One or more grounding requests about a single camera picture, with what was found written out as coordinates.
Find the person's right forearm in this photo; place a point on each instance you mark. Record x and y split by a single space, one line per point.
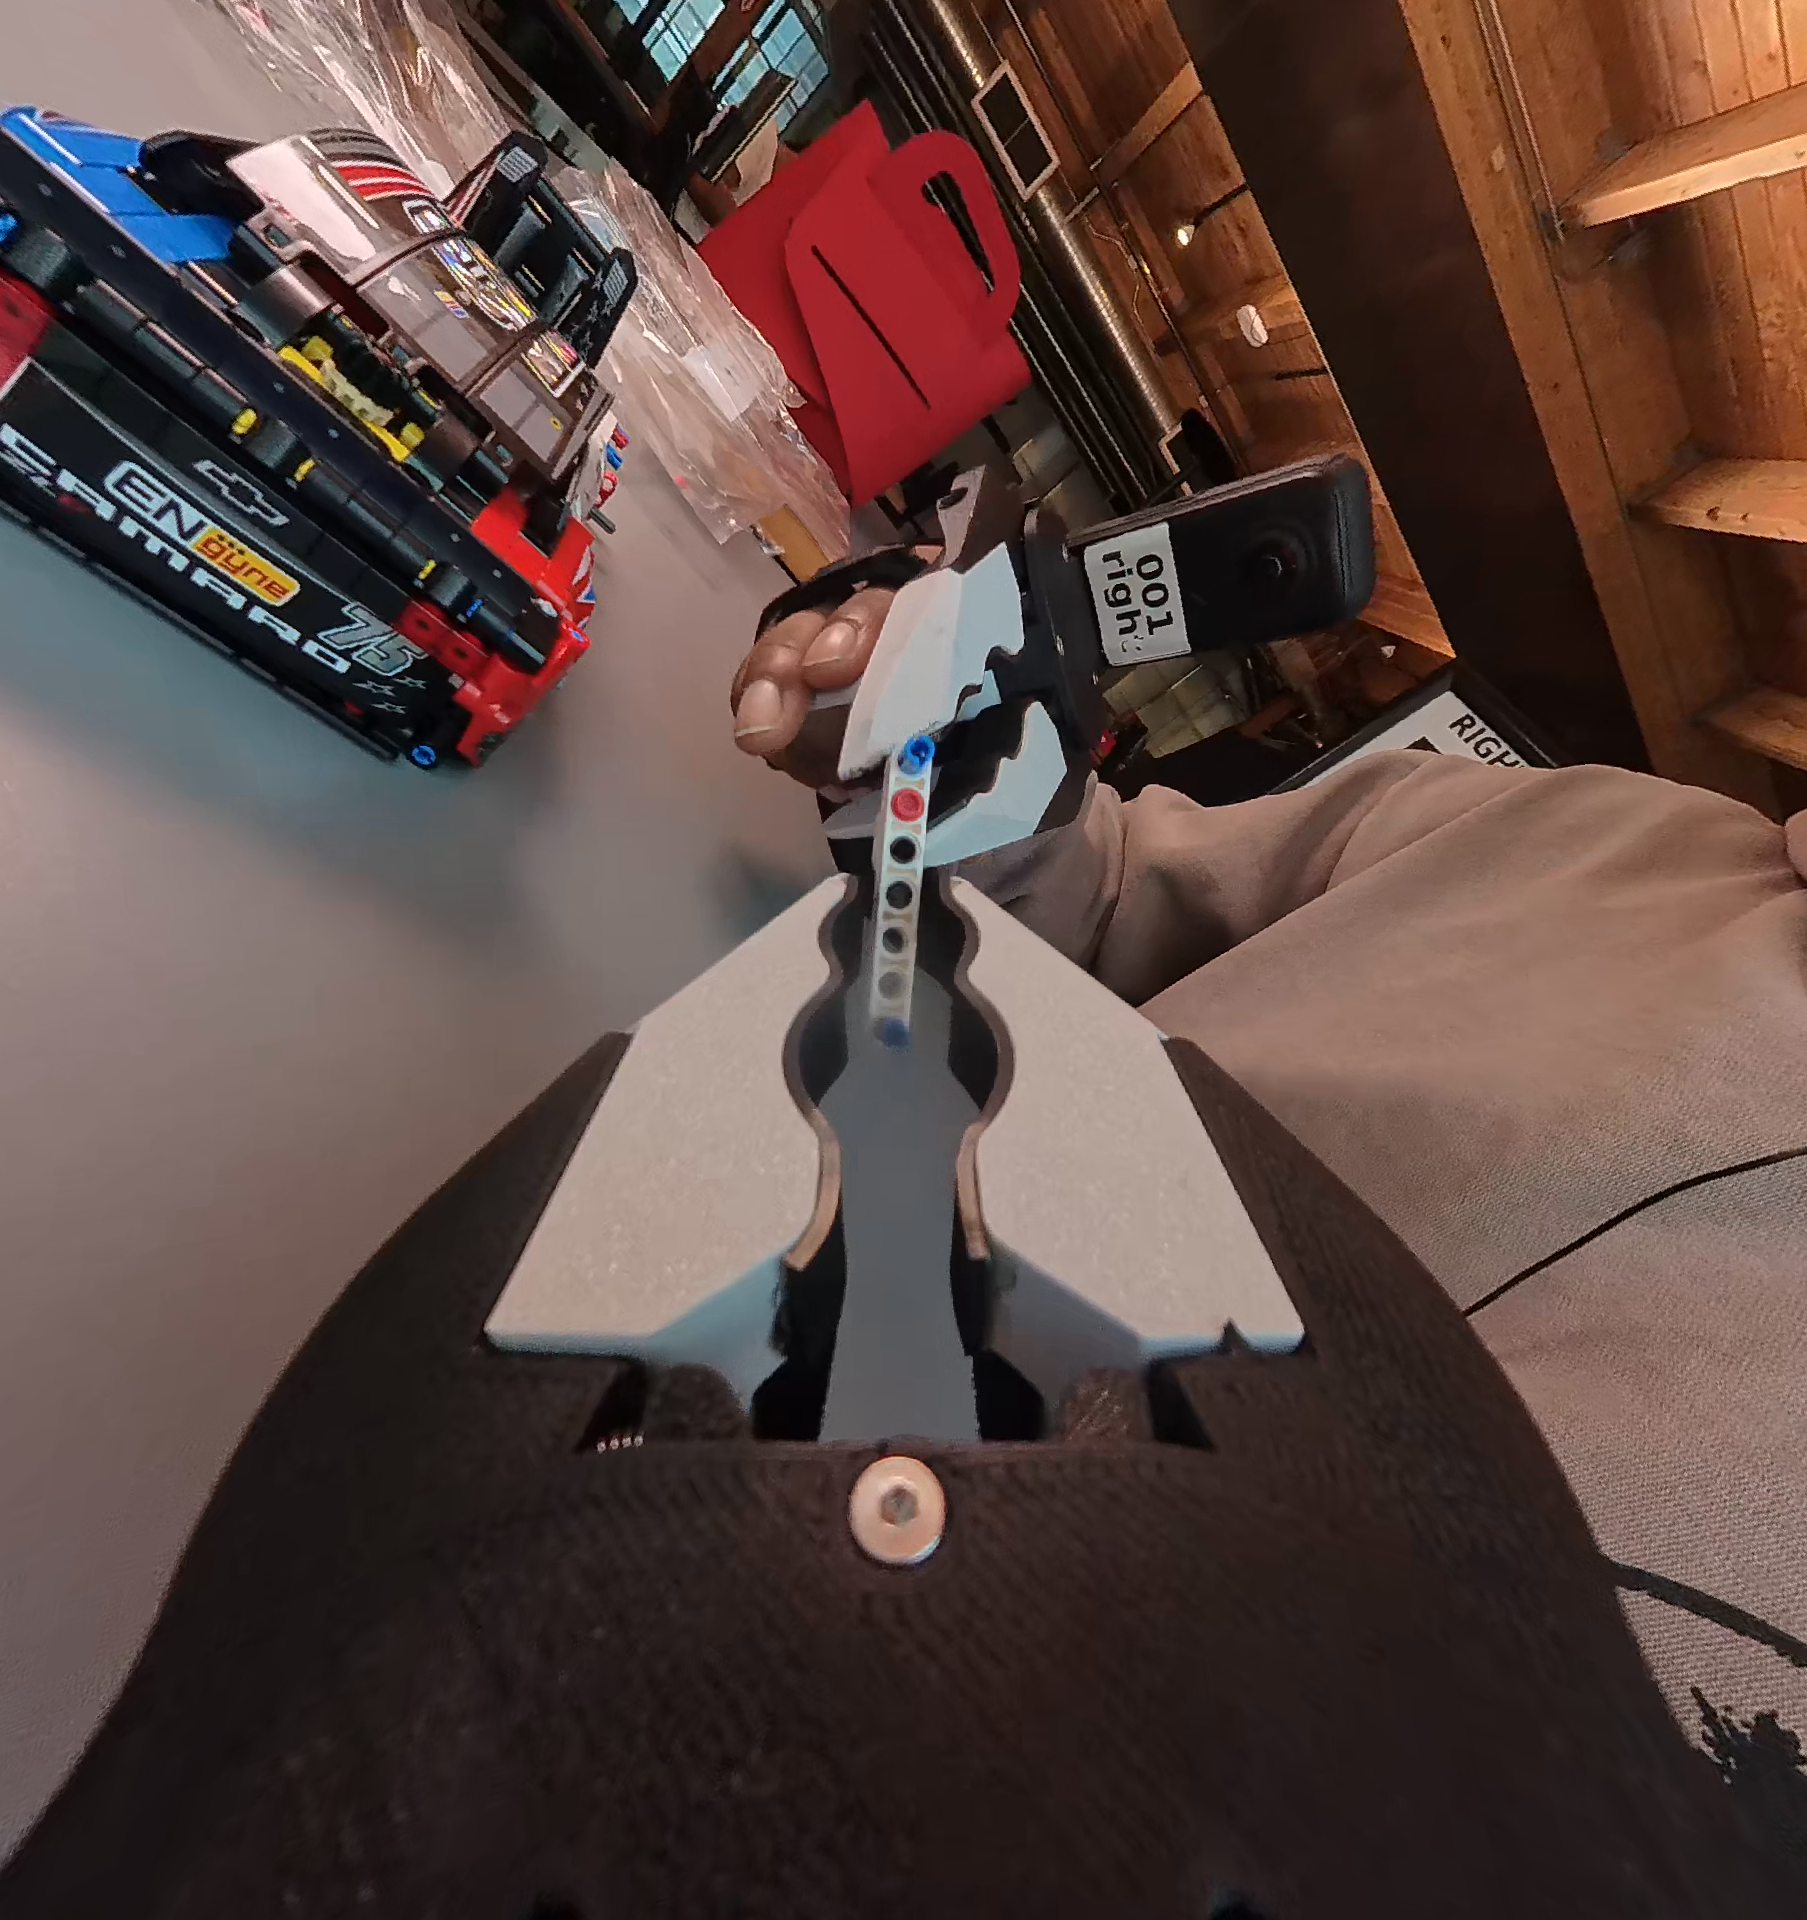
1369 871

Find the white brick beam with pins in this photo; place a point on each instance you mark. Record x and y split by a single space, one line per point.
904 885

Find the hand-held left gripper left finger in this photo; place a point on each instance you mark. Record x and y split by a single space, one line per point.
649 1200

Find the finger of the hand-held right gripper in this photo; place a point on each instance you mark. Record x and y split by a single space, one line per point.
1032 788
933 661

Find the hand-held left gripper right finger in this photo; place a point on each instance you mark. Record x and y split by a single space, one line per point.
1144 1200

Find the brick-built toy race car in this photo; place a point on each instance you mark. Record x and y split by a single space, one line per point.
244 497

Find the pile of clear plastic bags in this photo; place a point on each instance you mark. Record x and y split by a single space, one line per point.
724 391

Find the framed marker poster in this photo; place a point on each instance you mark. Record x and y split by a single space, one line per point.
1443 736

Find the red felt bag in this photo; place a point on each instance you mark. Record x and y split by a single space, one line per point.
874 330

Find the silver ventilation duct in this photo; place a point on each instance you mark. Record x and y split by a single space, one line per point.
1083 285

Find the large paned window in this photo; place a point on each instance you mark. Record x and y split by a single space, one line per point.
649 18

